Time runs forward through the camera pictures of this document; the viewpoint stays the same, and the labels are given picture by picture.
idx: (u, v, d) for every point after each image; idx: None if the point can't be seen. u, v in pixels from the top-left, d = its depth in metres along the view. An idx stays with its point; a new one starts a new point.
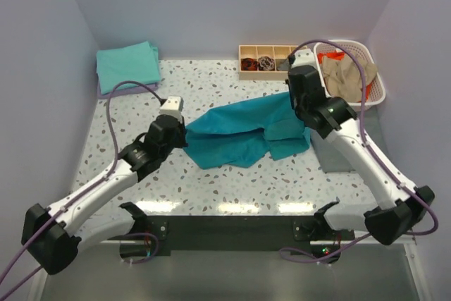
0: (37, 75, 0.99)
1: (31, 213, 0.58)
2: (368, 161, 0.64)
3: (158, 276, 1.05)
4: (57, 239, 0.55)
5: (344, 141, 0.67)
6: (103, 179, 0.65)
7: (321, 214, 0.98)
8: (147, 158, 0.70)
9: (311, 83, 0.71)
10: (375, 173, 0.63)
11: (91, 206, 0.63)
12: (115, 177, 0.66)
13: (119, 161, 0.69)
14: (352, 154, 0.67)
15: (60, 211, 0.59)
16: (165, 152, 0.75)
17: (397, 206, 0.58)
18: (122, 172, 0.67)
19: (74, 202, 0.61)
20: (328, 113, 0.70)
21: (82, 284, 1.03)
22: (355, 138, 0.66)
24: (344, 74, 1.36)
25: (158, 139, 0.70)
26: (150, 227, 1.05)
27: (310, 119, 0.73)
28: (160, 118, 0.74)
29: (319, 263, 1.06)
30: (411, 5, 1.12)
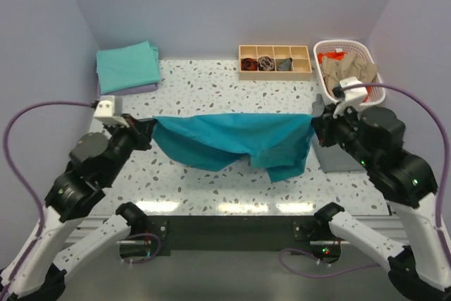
0: (37, 76, 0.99)
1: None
2: (434, 247, 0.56)
3: (158, 275, 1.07)
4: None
5: (415, 219, 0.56)
6: (36, 239, 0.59)
7: (323, 216, 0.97)
8: (80, 194, 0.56)
9: (396, 138, 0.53)
10: (435, 257, 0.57)
11: (37, 266, 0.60)
12: (47, 235, 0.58)
13: (48, 208, 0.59)
14: (416, 230, 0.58)
15: (6, 284, 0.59)
16: (109, 176, 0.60)
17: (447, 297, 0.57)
18: (53, 226, 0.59)
19: (18, 269, 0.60)
20: (412, 185, 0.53)
21: (78, 286, 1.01)
22: (430, 219, 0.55)
24: (344, 75, 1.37)
25: (84, 171, 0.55)
26: (150, 228, 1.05)
27: (380, 181, 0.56)
28: (83, 139, 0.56)
29: (318, 262, 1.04)
30: (412, 5, 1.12)
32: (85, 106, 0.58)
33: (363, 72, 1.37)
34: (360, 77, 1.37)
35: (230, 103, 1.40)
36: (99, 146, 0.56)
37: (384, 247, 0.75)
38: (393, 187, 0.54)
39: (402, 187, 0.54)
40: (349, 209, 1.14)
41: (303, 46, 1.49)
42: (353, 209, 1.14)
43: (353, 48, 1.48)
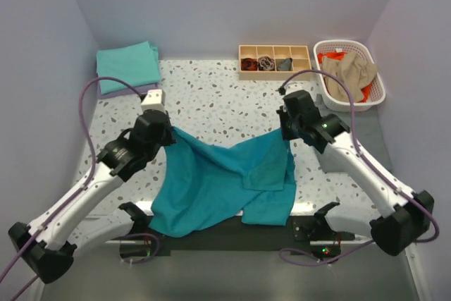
0: (37, 76, 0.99)
1: (15, 230, 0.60)
2: (366, 173, 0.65)
3: (158, 276, 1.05)
4: (39, 259, 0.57)
5: (339, 154, 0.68)
6: (80, 188, 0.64)
7: (322, 215, 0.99)
8: (130, 156, 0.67)
9: (304, 103, 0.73)
10: (370, 180, 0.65)
11: (71, 220, 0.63)
12: (94, 185, 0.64)
13: (97, 164, 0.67)
14: (350, 166, 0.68)
15: (39, 229, 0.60)
16: (151, 154, 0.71)
17: (396, 212, 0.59)
18: (101, 177, 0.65)
19: (53, 218, 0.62)
20: (323, 128, 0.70)
21: (82, 285, 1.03)
22: (349, 149, 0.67)
24: (344, 75, 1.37)
25: (146, 134, 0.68)
26: (149, 228, 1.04)
27: (306, 135, 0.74)
28: (145, 113, 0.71)
29: (319, 263, 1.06)
30: (411, 5, 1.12)
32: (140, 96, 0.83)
33: (363, 72, 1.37)
34: (360, 77, 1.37)
35: (230, 103, 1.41)
36: (161, 118, 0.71)
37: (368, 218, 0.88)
38: (312, 137, 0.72)
39: (320, 134, 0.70)
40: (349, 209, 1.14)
41: (303, 47, 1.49)
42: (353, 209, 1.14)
43: (353, 49, 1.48)
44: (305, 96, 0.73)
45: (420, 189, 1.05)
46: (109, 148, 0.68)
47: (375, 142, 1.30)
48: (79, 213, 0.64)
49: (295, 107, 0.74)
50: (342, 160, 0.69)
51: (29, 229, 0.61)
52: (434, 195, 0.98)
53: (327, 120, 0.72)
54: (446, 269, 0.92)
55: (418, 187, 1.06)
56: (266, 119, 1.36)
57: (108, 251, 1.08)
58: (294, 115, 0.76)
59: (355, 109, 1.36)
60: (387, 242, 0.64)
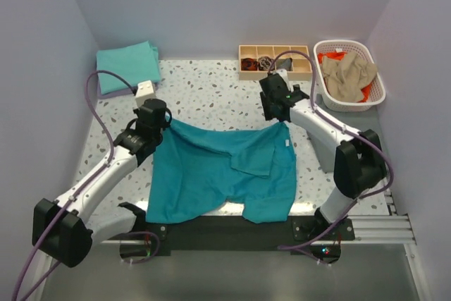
0: (37, 76, 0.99)
1: (42, 205, 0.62)
2: (320, 123, 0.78)
3: (158, 276, 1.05)
4: (73, 226, 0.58)
5: (298, 113, 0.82)
6: (104, 166, 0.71)
7: (320, 212, 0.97)
8: (143, 141, 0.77)
9: (274, 82, 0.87)
10: (323, 128, 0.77)
11: (96, 194, 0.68)
12: (116, 163, 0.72)
13: (115, 148, 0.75)
14: (309, 123, 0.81)
15: (69, 200, 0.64)
16: (160, 135, 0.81)
17: (342, 144, 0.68)
18: (122, 156, 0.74)
19: (82, 191, 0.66)
20: (287, 100, 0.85)
21: (81, 285, 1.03)
22: (306, 108, 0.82)
24: (344, 75, 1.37)
25: (152, 121, 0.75)
26: (150, 227, 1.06)
27: (275, 108, 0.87)
28: (148, 101, 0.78)
29: (318, 262, 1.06)
30: (412, 5, 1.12)
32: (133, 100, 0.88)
33: (363, 72, 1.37)
34: (360, 77, 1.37)
35: (230, 103, 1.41)
36: (160, 104, 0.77)
37: None
38: (280, 109, 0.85)
39: (287, 107, 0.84)
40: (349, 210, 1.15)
41: (303, 47, 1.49)
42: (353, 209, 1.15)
43: (353, 49, 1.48)
44: (275, 77, 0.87)
45: (420, 189, 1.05)
46: (121, 135, 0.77)
47: None
48: (102, 189, 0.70)
49: (267, 86, 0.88)
50: (304, 123, 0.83)
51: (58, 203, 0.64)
52: (434, 194, 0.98)
53: (292, 94, 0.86)
54: (446, 268, 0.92)
55: (418, 186, 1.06)
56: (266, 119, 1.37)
57: (106, 252, 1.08)
58: (266, 94, 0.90)
59: (355, 109, 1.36)
60: (346, 185, 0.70)
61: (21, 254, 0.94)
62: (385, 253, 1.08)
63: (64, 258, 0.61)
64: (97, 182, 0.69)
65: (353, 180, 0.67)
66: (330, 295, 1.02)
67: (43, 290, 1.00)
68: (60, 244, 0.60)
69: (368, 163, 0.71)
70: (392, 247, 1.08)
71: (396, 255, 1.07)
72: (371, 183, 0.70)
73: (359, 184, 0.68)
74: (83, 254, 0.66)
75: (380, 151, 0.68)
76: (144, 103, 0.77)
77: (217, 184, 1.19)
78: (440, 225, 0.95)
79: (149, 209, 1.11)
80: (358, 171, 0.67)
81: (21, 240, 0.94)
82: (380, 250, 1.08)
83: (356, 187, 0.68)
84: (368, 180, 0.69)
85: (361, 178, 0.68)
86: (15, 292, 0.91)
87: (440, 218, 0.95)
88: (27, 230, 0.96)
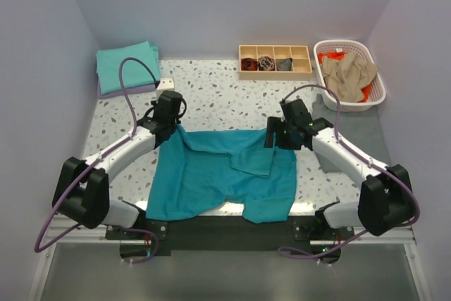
0: (37, 76, 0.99)
1: (72, 160, 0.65)
2: (344, 154, 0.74)
3: (158, 276, 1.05)
4: (100, 181, 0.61)
5: (320, 142, 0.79)
6: (128, 138, 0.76)
7: (322, 213, 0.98)
8: (160, 125, 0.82)
9: (297, 108, 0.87)
10: (348, 160, 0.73)
11: (120, 161, 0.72)
12: (139, 138, 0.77)
13: (137, 128, 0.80)
14: (332, 153, 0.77)
15: (97, 159, 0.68)
16: (174, 123, 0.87)
17: (368, 179, 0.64)
18: (144, 135, 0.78)
19: (107, 155, 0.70)
20: (310, 127, 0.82)
21: (81, 285, 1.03)
22: (330, 139, 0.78)
24: (344, 75, 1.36)
25: (170, 108, 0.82)
26: (150, 227, 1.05)
27: (296, 135, 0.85)
28: (167, 91, 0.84)
29: (319, 262, 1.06)
30: (412, 5, 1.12)
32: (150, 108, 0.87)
33: (363, 72, 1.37)
34: (360, 77, 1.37)
35: (230, 103, 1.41)
36: (177, 94, 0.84)
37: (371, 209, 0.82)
38: (301, 137, 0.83)
39: (309, 134, 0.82)
40: None
41: (303, 47, 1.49)
42: None
43: (353, 49, 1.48)
44: (299, 103, 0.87)
45: (419, 189, 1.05)
46: (141, 120, 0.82)
47: (376, 142, 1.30)
48: (125, 159, 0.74)
49: (289, 111, 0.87)
50: (327, 151, 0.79)
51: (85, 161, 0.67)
52: (433, 194, 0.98)
53: (315, 121, 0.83)
54: (446, 268, 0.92)
55: (417, 186, 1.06)
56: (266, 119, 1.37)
57: (106, 251, 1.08)
58: (289, 119, 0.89)
59: (355, 109, 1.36)
60: (371, 219, 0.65)
61: (22, 254, 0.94)
62: (385, 253, 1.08)
63: (84, 217, 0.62)
64: (122, 150, 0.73)
65: (379, 217, 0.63)
66: (330, 295, 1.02)
67: (43, 290, 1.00)
68: (83, 200, 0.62)
69: (396, 200, 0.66)
70: (392, 247, 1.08)
71: (395, 255, 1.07)
72: (398, 222, 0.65)
73: (385, 221, 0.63)
74: (99, 221, 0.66)
75: (409, 192, 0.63)
76: (163, 94, 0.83)
77: (217, 183, 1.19)
78: (440, 225, 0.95)
79: (148, 207, 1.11)
80: (385, 208, 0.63)
81: (21, 240, 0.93)
82: (380, 250, 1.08)
83: (383, 224, 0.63)
84: (395, 218, 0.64)
85: (388, 216, 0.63)
86: (15, 292, 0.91)
87: (440, 218, 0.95)
88: (27, 229, 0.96)
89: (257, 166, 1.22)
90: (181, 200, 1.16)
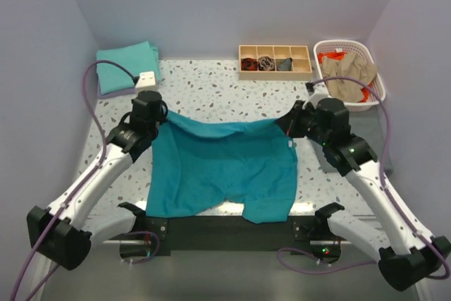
0: (37, 77, 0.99)
1: (32, 217, 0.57)
2: (384, 206, 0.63)
3: (158, 277, 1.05)
4: (68, 234, 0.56)
5: (362, 182, 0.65)
6: (96, 167, 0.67)
7: (322, 215, 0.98)
8: (137, 136, 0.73)
9: (339, 121, 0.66)
10: (391, 218, 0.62)
11: (91, 197, 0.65)
12: (108, 163, 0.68)
13: (108, 146, 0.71)
14: (372, 199, 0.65)
15: (61, 208, 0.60)
16: (153, 127, 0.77)
17: (414, 256, 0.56)
18: (114, 156, 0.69)
19: (75, 196, 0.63)
20: (349, 153, 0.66)
21: (81, 285, 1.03)
22: (373, 180, 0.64)
24: (344, 75, 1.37)
25: (146, 115, 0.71)
26: (150, 228, 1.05)
27: (330, 157, 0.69)
28: (142, 92, 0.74)
29: (319, 263, 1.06)
30: (412, 5, 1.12)
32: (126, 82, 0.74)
33: (363, 72, 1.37)
34: (360, 77, 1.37)
35: (230, 103, 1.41)
36: (157, 96, 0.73)
37: (378, 240, 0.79)
38: (337, 160, 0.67)
39: (347, 161, 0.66)
40: (349, 209, 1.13)
41: (303, 46, 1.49)
42: (353, 209, 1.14)
43: (353, 48, 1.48)
44: (343, 113, 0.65)
45: (419, 189, 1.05)
46: (114, 131, 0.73)
47: (376, 142, 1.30)
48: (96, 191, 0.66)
49: (329, 121, 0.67)
50: (361, 189, 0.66)
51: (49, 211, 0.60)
52: (434, 194, 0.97)
53: (354, 144, 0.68)
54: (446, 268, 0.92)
55: (418, 186, 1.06)
56: None
57: (106, 250, 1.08)
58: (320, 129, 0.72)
59: (355, 109, 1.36)
60: (397, 279, 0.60)
61: (21, 252, 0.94)
62: None
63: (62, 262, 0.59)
64: (90, 186, 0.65)
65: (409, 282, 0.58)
66: (330, 295, 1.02)
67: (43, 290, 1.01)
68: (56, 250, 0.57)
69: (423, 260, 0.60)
70: None
71: None
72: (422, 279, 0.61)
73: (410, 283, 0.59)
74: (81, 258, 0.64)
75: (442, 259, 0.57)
76: (137, 96, 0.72)
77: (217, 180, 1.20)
78: (440, 224, 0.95)
79: (148, 205, 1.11)
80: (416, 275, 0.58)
81: (22, 237, 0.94)
82: None
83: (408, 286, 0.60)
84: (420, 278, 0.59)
85: (415, 280, 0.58)
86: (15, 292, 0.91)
87: (440, 218, 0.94)
88: (27, 228, 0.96)
89: (257, 164, 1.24)
90: (181, 195, 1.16)
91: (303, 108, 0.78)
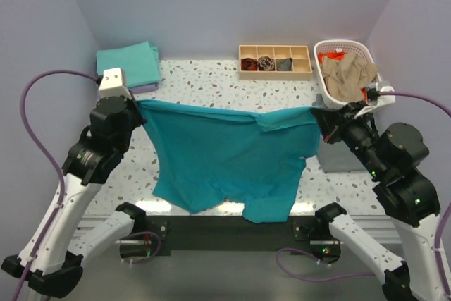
0: (37, 77, 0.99)
1: (5, 268, 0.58)
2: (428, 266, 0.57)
3: (158, 277, 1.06)
4: (42, 284, 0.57)
5: (414, 237, 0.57)
6: (57, 208, 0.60)
7: (325, 216, 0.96)
8: (101, 154, 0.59)
9: (410, 165, 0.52)
10: (429, 276, 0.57)
11: (60, 238, 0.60)
12: (70, 201, 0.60)
13: (68, 175, 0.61)
14: (416, 252, 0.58)
15: (29, 260, 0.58)
16: (123, 138, 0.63)
17: None
18: (75, 192, 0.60)
19: (41, 242, 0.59)
20: (414, 204, 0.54)
21: (82, 285, 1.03)
22: (428, 239, 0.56)
24: (344, 75, 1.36)
25: (108, 131, 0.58)
26: (150, 228, 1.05)
27: (384, 197, 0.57)
28: (100, 102, 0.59)
29: (319, 263, 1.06)
30: (412, 5, 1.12)
32: (92, 80, 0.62)
33: (363, 72, 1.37)
34: (360, 77, 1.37)
35: (230, 103, 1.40)
36: (119, 106, 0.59)
37: (382, 259, 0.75)
38: (392, 204, 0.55)
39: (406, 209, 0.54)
40: (349, 209, 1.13)
41: (303, 46, 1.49)
42: (353, 209, 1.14)
43: (353, 48, 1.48)
44: (421, 154, 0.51)
45: None
46: (72, 153, 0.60)
47: None
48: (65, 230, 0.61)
49: (397, 159, 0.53)
50: (408, 239, 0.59)
51: (21, 259, 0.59)
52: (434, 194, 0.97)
53: (420, 189, 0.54)
54: None
55: None
56: None
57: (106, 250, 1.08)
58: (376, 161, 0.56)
59: None
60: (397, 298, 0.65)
61: None
62: None
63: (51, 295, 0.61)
64: (56, 230, 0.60)
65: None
66: (330, 295, 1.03)
67: None
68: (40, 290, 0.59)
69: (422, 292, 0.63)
70: None
71: None
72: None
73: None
74: (75, 283, 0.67)
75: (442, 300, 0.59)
76: (93, 108, 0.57)
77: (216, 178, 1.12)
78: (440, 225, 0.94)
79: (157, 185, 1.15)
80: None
81: (23, 238, 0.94)
82: None
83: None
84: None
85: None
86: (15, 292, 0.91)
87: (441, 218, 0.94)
88: (27, 228, 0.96)
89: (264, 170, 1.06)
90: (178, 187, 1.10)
91: (355, 119, 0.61)
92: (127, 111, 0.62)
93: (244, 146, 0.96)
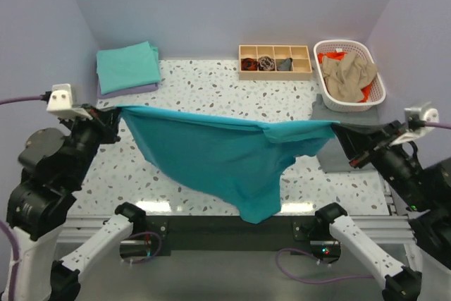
0: (36, 77, 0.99)
1: None
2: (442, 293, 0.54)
3: (157, 277, 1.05)
4: None
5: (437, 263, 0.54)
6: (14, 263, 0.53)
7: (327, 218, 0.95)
8: (46, 198, 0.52)
9: None
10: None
11: (32, 283, 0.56)
12: (25, 254, 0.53)
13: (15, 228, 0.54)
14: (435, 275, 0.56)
15: None
16: (70, 171, 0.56)
17: None
18: (28, 243, 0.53)
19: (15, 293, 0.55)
20: None
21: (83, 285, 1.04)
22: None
24: (344, 75, 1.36)
25: (42, 175, 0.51)
26: (150, 228, 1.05)
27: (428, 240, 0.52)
28: (29, 146, 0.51)
29: (319, 263, 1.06)
30: (412, 5, 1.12)
32: (36, 99, 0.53)
33: (363, 72, 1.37)
34: (360, 77, 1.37)
35: (230, 103, 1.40)
36: (53, 146, 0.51)
37: (382, 263, 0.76)
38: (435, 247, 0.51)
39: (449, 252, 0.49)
40: (349, 209, 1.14)
41: (303, 46, 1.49)
42: (353, 209, 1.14)
43: (353, 48, 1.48)
44: None
45: None
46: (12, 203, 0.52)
47: None
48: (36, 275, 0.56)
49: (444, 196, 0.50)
50: (430, 263, 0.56)
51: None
52: None
53: None
54: None
55: None
56: (266, 119, 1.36)
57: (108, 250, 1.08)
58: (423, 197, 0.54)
59: (355, 109, 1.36)
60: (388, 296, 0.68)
61: None
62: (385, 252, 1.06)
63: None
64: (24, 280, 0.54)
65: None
66: (330, 295, 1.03)
67: None
68: None
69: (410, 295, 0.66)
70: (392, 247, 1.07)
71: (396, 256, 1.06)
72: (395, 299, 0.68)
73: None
74: (77, 290, 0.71)
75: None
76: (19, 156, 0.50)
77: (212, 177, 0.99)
78: None
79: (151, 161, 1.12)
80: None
81: None
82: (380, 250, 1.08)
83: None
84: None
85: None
86: None
87: None
88: None
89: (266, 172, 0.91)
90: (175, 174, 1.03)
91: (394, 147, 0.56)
92: (65, 146, 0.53)
93: (242, 155, 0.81)
